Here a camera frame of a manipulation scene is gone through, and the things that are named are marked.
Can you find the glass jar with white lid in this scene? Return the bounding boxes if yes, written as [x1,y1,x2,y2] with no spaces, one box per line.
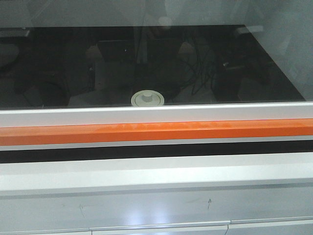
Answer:
[131,90,165,107]

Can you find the glass sash with orange handle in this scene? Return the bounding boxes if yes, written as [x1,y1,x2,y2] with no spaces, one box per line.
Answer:
[0,0,313,151]

